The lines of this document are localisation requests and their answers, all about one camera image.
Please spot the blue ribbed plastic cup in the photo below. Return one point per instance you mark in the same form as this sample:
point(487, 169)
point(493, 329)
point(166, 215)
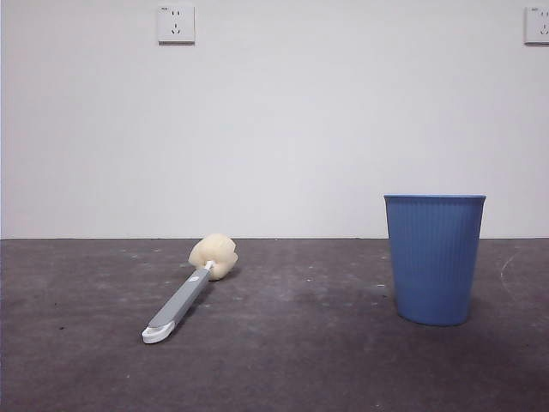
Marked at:
point(433, 257)

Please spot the white wall socket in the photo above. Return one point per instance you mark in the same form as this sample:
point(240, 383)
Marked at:
point(176, 25)
point(538, 26)

